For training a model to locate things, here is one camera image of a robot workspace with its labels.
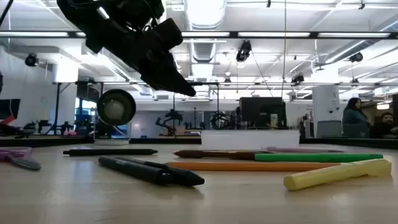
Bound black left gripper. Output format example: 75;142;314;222
85;18;197;97

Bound brown pen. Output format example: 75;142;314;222
173;149;272;161

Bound thin black pen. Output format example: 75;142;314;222
63;148;159;157

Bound black pen with white print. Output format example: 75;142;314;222
98;156;175;186

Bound clear plastic supply box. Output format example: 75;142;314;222
201;129;300;151

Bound orange pencil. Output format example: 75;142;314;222
167;161;341;172

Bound clear purple pen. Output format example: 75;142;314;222
262;146;345;154

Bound green highlighter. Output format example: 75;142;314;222
254;152;384;162

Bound purple handled scissors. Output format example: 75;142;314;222
0;147;42;171

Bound yellow highlighter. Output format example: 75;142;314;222
283;159;392;192

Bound black monitor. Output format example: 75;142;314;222
238;96;287;129

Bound overhead light bar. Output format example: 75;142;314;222
0;30;398;40

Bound black panel with red stripe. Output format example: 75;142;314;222
0;98;21;126

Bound person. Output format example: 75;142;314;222
371;111;398;139
341;97;371;138

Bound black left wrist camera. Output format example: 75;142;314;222
152;17;184;52

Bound black ceiling camera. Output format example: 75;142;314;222
235;40;252;63

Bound black table frame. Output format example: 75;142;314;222
0;135;398;149

